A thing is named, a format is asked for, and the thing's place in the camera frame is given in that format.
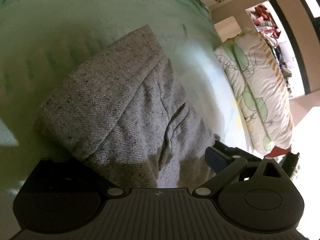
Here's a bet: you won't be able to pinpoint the red bed post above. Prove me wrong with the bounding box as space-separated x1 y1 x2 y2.
266 146 291 158

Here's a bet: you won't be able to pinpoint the lower leaf print pillow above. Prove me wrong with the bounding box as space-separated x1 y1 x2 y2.
215 41 273 155

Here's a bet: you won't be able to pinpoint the grey speckled pants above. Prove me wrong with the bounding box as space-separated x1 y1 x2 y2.
35 25 216 190

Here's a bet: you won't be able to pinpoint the wooden bed headboard post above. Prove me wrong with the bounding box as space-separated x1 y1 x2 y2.
214 16 246 42

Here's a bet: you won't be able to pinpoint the leaf print pillow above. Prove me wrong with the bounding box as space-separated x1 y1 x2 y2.
233 29 294 149
215 41 273 155

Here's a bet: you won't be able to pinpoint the upper leaf print pillow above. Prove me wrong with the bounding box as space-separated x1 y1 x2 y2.
233 29 294 149

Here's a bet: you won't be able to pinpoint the floral bed blanket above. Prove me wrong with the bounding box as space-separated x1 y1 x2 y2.
1 0 252 239

